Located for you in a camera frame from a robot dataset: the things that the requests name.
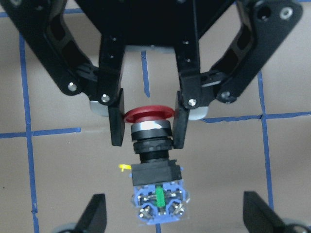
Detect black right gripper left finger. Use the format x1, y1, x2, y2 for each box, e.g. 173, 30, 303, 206
73, 193, 107, 233

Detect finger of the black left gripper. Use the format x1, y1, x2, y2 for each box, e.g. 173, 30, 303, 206
92, 45, 125, 146
173, 45, 202, 149

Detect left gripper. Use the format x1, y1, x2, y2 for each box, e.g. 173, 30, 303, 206
0, 0, 304, 105

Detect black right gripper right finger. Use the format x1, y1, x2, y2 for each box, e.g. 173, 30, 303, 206
243, 191, 286, 233

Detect red emergency stop button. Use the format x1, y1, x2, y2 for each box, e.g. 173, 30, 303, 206
119, 105, 189, 225

